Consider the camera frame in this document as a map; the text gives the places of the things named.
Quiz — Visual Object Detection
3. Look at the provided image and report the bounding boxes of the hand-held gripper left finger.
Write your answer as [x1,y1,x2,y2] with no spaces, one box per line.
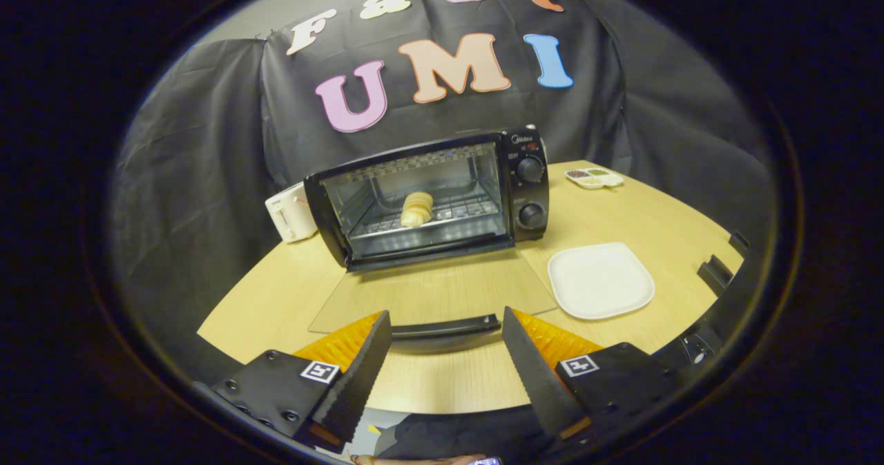
[193,310,393,450]

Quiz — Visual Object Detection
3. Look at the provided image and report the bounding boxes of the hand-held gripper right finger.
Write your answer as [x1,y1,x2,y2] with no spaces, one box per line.
[501,305,681,452]

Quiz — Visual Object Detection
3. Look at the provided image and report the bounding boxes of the pale bread roll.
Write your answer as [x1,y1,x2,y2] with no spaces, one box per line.
[400,191,435,229]

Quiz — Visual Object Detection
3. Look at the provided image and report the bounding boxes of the black toaster oven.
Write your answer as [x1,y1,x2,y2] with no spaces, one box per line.
[303,126,559,345]

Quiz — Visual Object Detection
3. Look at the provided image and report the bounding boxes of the white pop-up toaster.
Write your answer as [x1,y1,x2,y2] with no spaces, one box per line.
[265,182,319,245]

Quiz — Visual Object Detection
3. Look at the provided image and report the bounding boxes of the white square plate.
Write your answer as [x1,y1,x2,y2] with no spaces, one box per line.
[547,242,656,321]

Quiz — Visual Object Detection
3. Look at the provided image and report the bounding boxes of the white divided condiment dish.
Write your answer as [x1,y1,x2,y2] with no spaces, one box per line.
[564,167,625,191]

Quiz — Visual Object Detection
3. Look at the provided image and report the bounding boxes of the black backdrop cloth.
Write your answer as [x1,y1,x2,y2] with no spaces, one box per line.
[109,0,776,384]

